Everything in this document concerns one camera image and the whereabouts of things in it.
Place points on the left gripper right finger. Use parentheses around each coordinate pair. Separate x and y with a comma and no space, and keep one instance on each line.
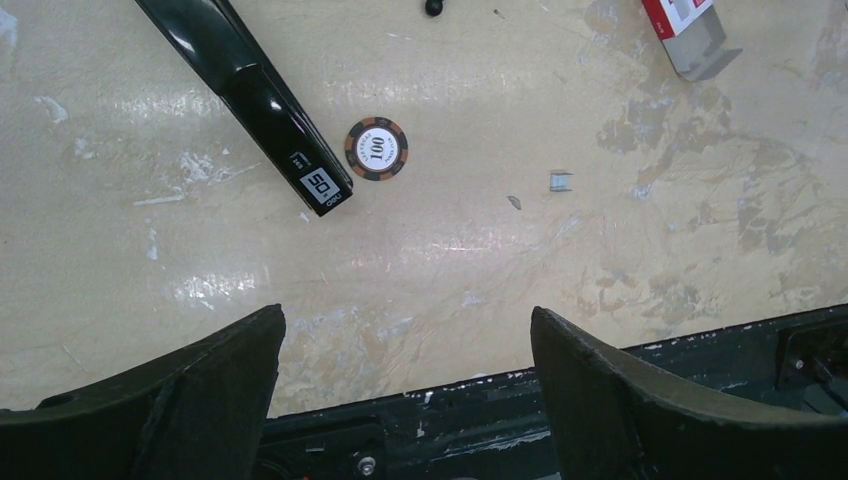
(761,400)

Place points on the small black peg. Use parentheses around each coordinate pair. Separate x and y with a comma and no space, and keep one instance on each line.
(433,8)

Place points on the red white staple box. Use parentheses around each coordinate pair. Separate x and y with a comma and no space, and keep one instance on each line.
(692,36)

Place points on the small staple strip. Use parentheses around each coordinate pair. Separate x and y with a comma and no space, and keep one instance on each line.
(559,182)

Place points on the brown poker chip front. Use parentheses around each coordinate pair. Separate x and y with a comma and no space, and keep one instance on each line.
(376,148)

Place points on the black stapler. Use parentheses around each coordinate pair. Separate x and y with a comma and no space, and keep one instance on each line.
(215,42)

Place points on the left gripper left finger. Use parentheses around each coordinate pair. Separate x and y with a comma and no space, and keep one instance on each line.
(195,413)

